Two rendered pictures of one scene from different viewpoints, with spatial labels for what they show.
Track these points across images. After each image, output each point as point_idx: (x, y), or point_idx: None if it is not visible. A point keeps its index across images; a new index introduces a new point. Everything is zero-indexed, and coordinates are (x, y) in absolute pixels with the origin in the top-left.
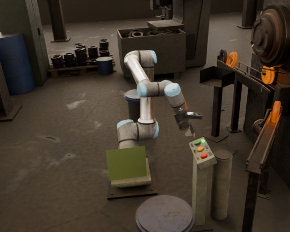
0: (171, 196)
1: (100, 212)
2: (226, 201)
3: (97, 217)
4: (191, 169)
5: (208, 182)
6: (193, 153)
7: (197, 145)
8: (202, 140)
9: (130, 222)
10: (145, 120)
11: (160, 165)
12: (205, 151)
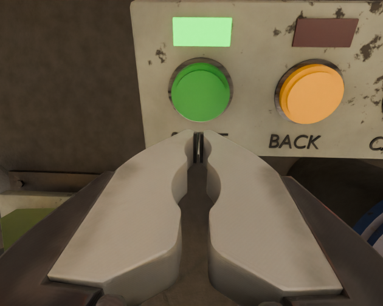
0: (376, 244)
1: (168, 290)
2: None
3: (180, 295)
4: (31, 64)
5: (96, 30)
6: (300, 156)
7: (234, 101)
8: (186, 37)
9: (202, 238)
10: None
11: (10, 147)
12: (376, 64)
